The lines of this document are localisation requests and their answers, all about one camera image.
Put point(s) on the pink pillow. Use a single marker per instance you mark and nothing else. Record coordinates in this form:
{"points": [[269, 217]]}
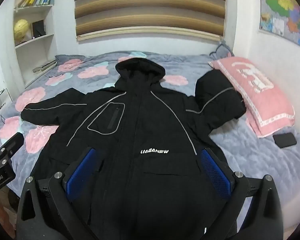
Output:
{"points": [[255, 95]]}

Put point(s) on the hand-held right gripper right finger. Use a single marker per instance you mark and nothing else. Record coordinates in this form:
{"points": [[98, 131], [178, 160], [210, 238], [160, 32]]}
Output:
{"points": [[215, 173]]}

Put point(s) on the black hooded jacket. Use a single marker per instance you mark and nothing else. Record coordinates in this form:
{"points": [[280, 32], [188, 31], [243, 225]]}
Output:
{"points": [[140, 120]]}

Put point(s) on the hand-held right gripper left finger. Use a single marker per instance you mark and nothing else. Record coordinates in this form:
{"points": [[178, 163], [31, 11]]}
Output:
{"points": [[82, 171]]}

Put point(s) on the stack of flat books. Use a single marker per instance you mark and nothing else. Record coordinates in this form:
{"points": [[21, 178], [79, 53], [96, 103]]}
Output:
{"points": [[45, 66]]}

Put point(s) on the yellow globe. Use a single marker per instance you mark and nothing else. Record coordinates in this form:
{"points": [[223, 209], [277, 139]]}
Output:
{"points": [[21, 28]]}

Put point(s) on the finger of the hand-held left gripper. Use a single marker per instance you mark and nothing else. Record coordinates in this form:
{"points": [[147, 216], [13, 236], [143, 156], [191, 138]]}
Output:
{"points": [[13, 143]]}

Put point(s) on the colourful wall map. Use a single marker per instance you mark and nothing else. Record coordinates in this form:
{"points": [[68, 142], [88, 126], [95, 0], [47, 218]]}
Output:
{"points": [[287, 10]]}

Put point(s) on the black phone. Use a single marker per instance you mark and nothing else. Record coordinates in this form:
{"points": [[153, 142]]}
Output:
{"points": [[285, 140]]}

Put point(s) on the grey pillow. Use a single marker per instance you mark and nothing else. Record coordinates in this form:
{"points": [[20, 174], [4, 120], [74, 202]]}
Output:
{"points": [[221, 50]]}

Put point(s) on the white bookshelf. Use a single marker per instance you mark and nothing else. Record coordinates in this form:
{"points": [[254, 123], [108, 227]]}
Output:
{"points": [[37, 52]]}

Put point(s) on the grey floral bed quilt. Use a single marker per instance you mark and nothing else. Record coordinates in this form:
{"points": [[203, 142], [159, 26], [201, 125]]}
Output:
{"points": [[242, 152]]}

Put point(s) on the striped window blind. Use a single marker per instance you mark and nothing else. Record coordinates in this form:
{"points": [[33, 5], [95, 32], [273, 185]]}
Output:
{"points": [[150, 7]]}

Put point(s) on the black picture frame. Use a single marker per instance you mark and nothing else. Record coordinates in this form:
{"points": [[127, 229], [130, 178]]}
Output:
{"points": [[38, 28]]}

